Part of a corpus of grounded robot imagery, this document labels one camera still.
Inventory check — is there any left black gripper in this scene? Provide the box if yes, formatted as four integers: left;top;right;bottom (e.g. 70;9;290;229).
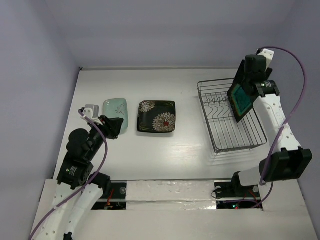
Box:
87;114;124;159

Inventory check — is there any light green plate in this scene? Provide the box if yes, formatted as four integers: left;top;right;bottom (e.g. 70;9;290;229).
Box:
102;98;129;135

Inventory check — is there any dark green square plate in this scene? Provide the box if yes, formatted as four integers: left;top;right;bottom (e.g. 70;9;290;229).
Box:
227;60;253;123

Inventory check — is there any black floral square plate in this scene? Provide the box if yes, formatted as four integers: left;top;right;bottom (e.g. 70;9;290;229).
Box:
137;101;144;132

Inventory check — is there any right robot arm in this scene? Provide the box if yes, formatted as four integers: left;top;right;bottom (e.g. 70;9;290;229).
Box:
227;48;313;196

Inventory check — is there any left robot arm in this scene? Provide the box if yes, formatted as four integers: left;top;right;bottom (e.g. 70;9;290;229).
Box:
29;114;124;240

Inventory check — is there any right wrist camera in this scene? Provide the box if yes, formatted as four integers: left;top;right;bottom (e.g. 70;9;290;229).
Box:
256;48;275;69

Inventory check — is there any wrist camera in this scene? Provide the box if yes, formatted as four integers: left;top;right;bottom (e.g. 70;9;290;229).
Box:
78;104;102;125
256;48;275;69

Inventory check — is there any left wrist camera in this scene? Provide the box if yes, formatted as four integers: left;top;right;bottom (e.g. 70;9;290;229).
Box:
78;104;102;125

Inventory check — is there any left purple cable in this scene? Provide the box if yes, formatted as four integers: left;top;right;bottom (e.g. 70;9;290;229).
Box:
28;109;109;240

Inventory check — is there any wire dish rack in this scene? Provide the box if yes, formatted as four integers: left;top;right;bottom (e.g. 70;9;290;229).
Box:
197;78;268;154

